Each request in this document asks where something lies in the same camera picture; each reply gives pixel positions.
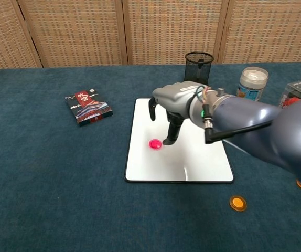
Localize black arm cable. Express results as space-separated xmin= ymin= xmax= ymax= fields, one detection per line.
xmin=202 ymin=103 xmax=276 ymax=144

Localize dark printed card box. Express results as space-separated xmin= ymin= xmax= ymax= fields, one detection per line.
xmin=64 ymin=89 xmax=114 ymax=127

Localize woven wooden folding screen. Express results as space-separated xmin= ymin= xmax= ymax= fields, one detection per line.
xmin=0 ymin=0 xmax=301 ymax=71

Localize black mesh pen holder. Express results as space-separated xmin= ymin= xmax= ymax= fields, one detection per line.
xmin=184 ymin=51 xmax=214 ymax=86

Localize blue table mat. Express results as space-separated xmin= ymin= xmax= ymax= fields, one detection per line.
xmin=0 ymin=61 xmax=301 ymax=252

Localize clear jar white lid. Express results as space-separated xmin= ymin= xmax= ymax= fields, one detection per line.
xmin=235 ymin=67 xmax=270 ymax=102

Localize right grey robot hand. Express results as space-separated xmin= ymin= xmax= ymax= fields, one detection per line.
xmin=148 ymin=81 xmax=201 ymax=146

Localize clear box red pieces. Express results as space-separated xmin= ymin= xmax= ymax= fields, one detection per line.
xmin=278 ymin=78 xmax=301 ymax=107

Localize white magnetic board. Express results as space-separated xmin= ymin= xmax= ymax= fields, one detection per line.
xmin=124 ymin=98 xmax=234 ymax=184

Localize round red magnet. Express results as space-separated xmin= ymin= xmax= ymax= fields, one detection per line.
xmin=148 ymin=139 xmax=164 ymax=151

